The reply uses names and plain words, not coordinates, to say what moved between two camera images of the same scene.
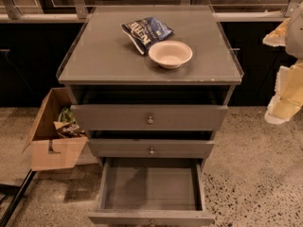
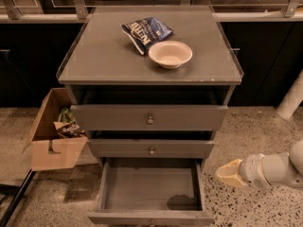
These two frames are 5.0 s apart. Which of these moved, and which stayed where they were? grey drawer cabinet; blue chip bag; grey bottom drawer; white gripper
Moved: white gripper
Stayed: blue chip bag; grey bottom drawer; grey drawer cabinet
